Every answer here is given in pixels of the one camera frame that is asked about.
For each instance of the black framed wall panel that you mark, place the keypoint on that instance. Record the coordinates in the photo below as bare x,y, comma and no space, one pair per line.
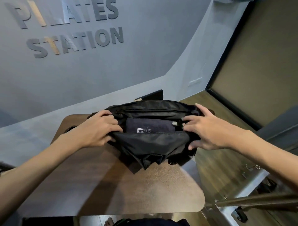
258,58

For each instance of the black wheel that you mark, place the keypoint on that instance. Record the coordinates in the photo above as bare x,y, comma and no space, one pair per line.
241,214

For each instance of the person's dark clothing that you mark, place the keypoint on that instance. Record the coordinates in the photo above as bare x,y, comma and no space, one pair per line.
151,222

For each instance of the black fabric bag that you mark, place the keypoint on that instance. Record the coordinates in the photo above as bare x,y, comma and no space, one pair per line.
151,144

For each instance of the person's bare foot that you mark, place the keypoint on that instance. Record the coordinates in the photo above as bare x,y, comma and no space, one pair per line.
109,222

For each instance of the dark navy folded cloth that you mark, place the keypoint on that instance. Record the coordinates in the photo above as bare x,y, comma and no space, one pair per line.
151,124

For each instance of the person's left hand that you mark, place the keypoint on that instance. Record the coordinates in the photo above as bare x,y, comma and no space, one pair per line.
97,130

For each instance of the person's right hand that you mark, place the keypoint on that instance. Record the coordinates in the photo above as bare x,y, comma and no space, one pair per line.
209,132

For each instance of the white exercise machine frame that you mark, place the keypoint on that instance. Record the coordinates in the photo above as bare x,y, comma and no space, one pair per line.
246,184

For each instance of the white wall switch plate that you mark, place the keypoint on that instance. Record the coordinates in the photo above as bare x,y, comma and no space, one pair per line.
195,81

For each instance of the person's left thumb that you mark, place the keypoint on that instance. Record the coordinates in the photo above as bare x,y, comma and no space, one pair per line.
111,139

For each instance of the small grey zipper pull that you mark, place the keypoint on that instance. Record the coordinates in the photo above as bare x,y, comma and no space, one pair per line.
177,123

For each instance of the person's left forearm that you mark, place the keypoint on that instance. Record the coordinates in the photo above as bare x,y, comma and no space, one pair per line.
37,172

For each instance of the metal bar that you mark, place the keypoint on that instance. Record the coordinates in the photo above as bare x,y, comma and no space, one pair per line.
256,200

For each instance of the person's right forearm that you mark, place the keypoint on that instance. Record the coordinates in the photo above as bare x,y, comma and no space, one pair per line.
263,151

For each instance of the metal hooks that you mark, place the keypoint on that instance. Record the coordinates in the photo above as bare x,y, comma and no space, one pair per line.
250,168

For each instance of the person's right thumb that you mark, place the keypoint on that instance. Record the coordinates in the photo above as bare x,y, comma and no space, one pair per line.
195,145

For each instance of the grey wall lettering sign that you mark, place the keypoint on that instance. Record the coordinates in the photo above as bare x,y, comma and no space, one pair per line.
69,28

